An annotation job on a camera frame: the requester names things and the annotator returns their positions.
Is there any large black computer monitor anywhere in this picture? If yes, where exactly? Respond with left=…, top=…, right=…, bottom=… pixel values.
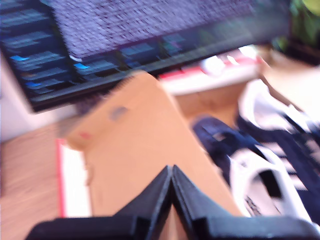
left=0, top=0, right=292, bottom=113

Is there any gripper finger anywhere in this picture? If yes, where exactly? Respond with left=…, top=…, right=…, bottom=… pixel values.
left=172, top=164, right=232, bottom=240
left=113, top=164, right=173, bottom=240

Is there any green leafy potted plant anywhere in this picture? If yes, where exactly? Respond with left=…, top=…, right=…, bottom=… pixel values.
left=271, top=0, right=320, bottom=67

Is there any red Nike shoebox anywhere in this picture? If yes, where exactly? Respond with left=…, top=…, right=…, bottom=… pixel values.
left=54, top=56, right=320, bottom=240

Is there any blue suede adidas shoe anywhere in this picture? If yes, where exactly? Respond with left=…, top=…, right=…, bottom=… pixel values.
left=237, top=79, right=320, bottom=192
left=192, top=116, right=313, bottom=221

